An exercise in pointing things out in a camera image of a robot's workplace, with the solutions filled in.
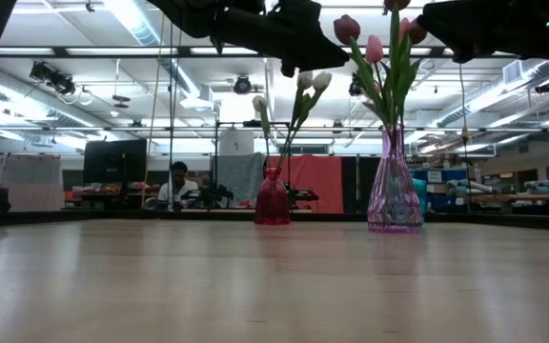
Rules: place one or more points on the grey hanging cloth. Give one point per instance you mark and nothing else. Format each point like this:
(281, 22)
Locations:
(238, 176)

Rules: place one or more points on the blue storage shelf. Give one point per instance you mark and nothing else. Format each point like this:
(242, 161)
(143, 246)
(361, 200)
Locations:
(446, 176)

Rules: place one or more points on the orange red partition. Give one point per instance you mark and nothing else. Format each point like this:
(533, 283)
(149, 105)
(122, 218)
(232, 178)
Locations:
(317, 181)

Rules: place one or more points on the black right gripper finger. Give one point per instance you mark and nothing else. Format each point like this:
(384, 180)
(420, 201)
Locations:
(462, 43)
(446, 14)

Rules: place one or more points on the dark red tulip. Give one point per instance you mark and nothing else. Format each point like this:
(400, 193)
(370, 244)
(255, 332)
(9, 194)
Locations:
(418, 32)
(347, 29)
(396, 4)

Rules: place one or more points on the teal glass vase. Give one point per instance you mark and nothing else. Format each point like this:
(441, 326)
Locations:
(421, 195)

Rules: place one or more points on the person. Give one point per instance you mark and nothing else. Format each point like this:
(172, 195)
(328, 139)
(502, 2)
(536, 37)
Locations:
(179, 190)

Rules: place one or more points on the black metal stand frame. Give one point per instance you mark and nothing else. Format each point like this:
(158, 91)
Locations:
(277, 123)

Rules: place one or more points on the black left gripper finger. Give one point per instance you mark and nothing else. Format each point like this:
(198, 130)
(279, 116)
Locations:
(305, 24)
(298, 59)

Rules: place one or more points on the pink tulip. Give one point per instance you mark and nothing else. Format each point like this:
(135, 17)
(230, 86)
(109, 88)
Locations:
(404, 28)
(374, 49)
(377, 87)

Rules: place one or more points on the red glass vase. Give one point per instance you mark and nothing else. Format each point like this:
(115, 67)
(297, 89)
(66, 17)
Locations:
(272, 200)

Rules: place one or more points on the purple glass vase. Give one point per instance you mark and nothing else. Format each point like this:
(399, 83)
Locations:
(393, 205)

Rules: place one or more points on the black ceiling spotlight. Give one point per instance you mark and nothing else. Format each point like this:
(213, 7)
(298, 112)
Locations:
(242, 86)
(355, 88)

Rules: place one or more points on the black monitor screen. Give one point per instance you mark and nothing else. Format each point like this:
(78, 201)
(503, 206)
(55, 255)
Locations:
(112, 162)

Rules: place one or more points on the wooden background table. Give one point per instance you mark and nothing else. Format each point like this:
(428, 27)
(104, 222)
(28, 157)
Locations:
(532, 197)

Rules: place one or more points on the white board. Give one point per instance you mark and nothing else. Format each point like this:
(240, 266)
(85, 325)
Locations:
(31, 183)

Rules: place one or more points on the cluttered black workbench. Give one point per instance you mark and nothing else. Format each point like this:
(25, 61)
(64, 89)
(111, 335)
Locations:
(112, 195)

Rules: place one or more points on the black track light cluster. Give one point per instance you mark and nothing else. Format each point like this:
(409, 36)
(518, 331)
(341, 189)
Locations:
(53, 78)

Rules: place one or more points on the black ceiling camera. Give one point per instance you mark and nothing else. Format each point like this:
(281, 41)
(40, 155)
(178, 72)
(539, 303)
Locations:
(546, 87)

